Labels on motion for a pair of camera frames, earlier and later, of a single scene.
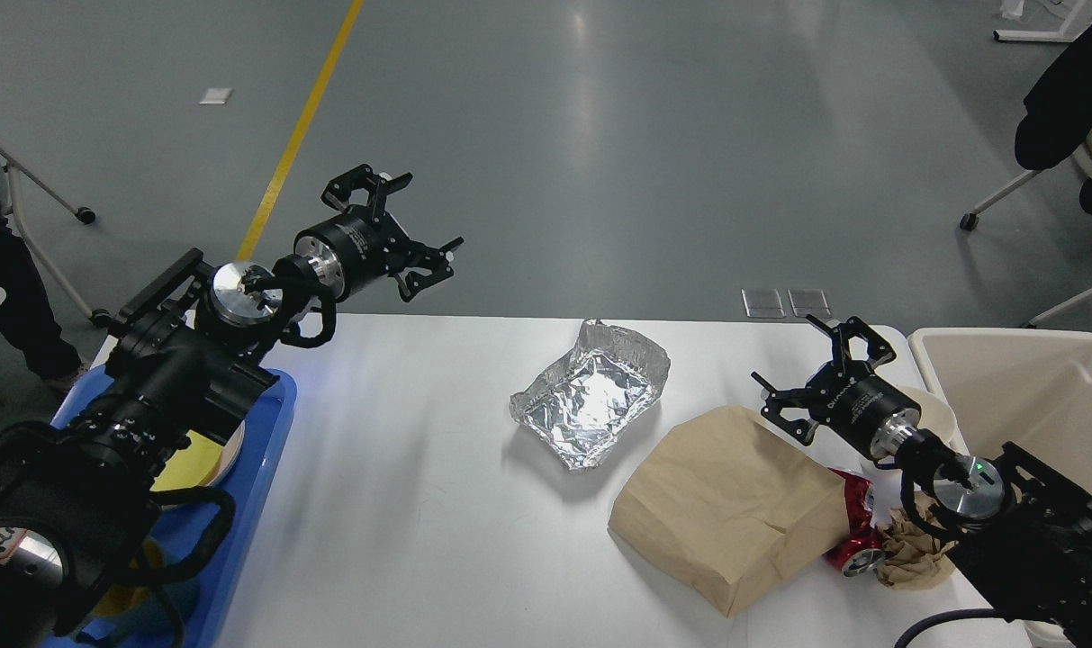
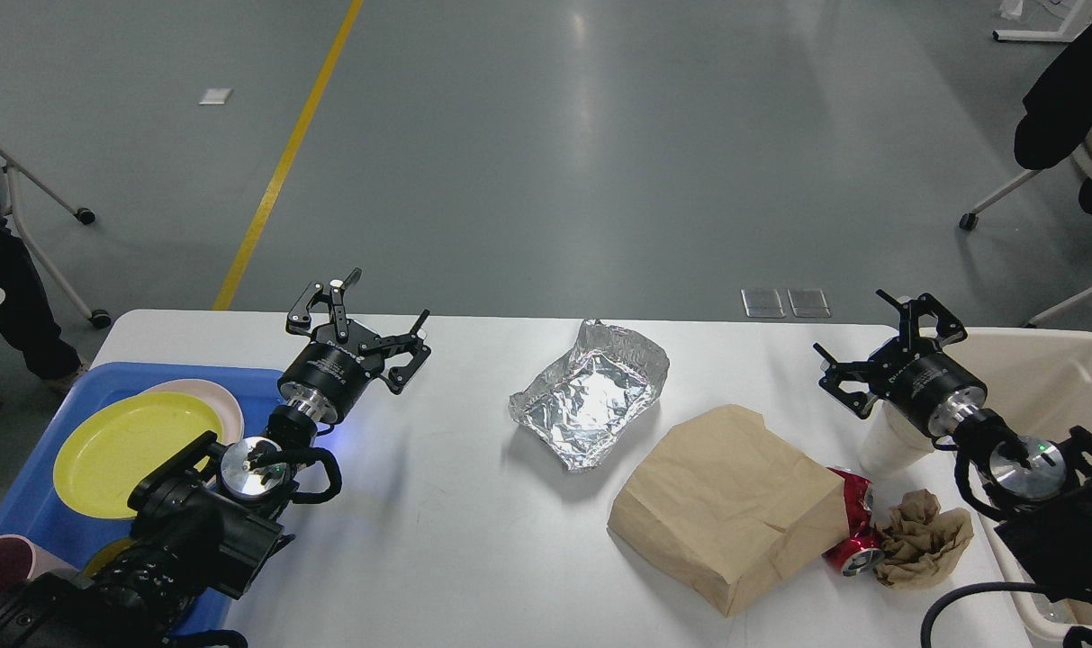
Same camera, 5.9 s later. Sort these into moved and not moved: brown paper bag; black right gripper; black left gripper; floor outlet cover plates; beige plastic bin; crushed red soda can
Moved: black right gripper; black left gripper
Not moved: crushed red soda can; beige plastic bin; floor outlet cover plates; brown paper bag
